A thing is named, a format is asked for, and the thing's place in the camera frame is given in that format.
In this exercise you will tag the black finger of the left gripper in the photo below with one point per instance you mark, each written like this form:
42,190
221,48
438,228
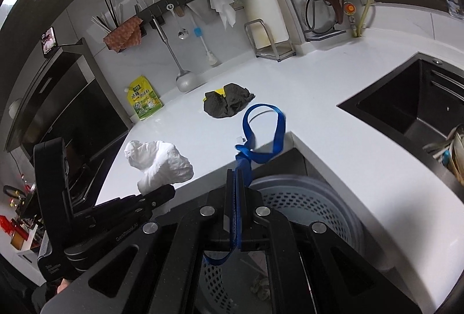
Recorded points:
152,195

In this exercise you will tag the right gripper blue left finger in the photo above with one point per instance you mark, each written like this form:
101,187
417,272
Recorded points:
229,209

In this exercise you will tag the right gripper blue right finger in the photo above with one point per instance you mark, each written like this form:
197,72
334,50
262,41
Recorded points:
240,206

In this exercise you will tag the white paper tissue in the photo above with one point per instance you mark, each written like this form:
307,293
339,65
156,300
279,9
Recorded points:
160,162

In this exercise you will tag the black cloth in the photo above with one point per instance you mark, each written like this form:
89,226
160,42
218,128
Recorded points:
227,101

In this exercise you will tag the black kitchen sink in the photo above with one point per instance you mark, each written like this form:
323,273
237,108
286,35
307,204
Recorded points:
415,105

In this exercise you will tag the person's left hand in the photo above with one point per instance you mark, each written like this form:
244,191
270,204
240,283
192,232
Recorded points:
63,285

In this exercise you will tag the yellow green seasoning pouch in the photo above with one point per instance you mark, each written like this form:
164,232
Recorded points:
142,98

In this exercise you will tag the steel spatula ladle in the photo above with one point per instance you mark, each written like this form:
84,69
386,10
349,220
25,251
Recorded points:
186,81

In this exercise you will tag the blue white bottle brush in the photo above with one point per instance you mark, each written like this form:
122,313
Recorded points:
213,61

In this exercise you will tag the black range hood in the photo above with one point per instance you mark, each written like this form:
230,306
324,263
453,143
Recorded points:
69,98

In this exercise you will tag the steel cutting board stand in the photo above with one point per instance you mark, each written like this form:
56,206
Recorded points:
272,51

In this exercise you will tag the small steel spoon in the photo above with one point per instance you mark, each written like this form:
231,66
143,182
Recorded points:
183,33

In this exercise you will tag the orange patterned dish cloth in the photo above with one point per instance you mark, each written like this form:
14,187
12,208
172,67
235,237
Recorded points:
125,36

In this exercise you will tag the white hanging cloth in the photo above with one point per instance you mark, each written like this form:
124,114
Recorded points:
225,10

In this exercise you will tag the glass pot lid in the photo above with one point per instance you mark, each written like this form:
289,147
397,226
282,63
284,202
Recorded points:
321,16

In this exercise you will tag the chopsticks bundle in holder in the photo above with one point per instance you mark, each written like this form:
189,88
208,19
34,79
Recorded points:
111,18

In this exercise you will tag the dishes in sink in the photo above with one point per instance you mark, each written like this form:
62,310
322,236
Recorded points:
449,152

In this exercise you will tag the clear glass mug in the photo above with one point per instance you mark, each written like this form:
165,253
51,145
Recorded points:
455,8

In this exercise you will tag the yellow gas hose valve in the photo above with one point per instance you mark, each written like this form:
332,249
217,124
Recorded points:
357,17

